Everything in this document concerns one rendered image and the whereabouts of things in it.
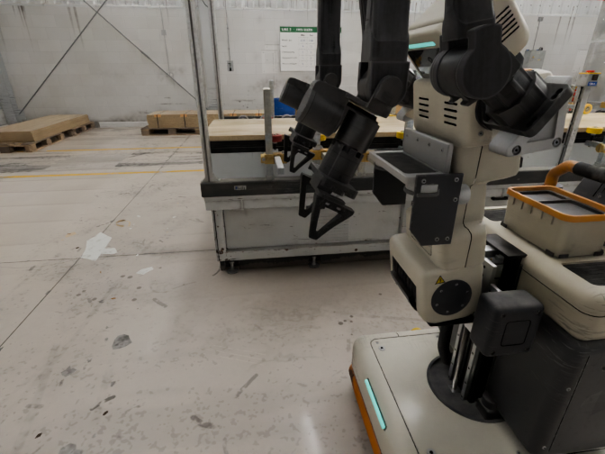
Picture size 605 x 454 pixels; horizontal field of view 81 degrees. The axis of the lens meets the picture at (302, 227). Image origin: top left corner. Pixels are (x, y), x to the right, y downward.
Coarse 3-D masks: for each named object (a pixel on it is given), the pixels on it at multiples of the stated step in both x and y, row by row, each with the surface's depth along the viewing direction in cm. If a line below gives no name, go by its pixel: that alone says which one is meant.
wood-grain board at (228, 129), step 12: (216, 120) 256; (228, 120) 256; (240, 120) 256; (252, 120) 256; (264, 120) 256; (276, 120) 256; (288, 120) 256; (384, 120) 256; (396, 120) 256; (588, 120) 256; (600, 120) 256; (216, 132) 205; (228, 132) 205; (240, 132) 205; (252, 132) 205; (264, 132) 205; (276, 132) 205; (288, 132) 205; (336, 132) 205; (384, 132) 208; (396, 132) 209
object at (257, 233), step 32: (224, 160) 203; (256, 160) 206; (320, 160) 211; (544, 160) 231; (576, 160) 234; (224, 224) 224; (256, 224) 225; (288, 224) 229; (320, 224) 231; (352, 224) 235; (384, 224) 238; (224, 256) 228; (256, 256) 231; (288, 256) 234; (320, 256) 246; (352, 256) 244; (384, 256) 247
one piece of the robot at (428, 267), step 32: (416, 96) 87; (448, 96) 73; (416, 128) 90; (448, 128) 75; (480, 128) 67; (480, 160) 76; (512, 160) 78; (480, 192) 81; (480, 224) 83; (416, 256) 90; (448, 256) 82; (480, 256) 83; (416, 288) 88; (448, 288) 85; (480, 288) 87; (448, 320) 90
